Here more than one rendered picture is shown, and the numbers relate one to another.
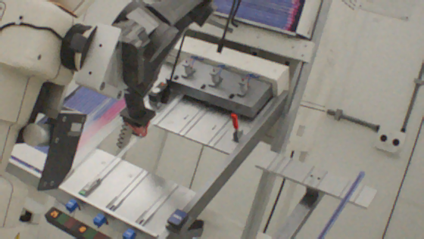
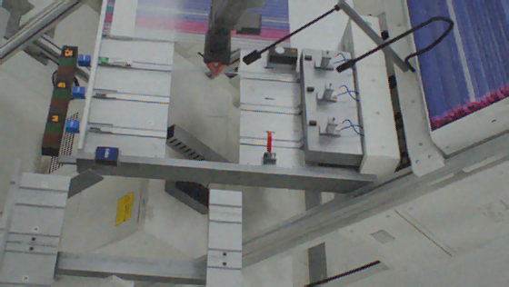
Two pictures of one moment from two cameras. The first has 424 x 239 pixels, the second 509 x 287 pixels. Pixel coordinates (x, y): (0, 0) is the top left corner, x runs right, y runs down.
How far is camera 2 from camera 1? 100 cm
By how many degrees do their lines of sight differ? 31
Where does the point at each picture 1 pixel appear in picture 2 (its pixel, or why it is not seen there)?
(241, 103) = (308, 136)
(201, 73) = (332, 78)
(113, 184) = (134, 81)
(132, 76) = not seen: outside the picture
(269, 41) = (414, 115)
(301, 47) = (426, 153)
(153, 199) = (133, 123)
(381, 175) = not seen: outside the picture
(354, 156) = not seen: outside the picture
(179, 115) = (268, 92)
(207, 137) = (251, 132)
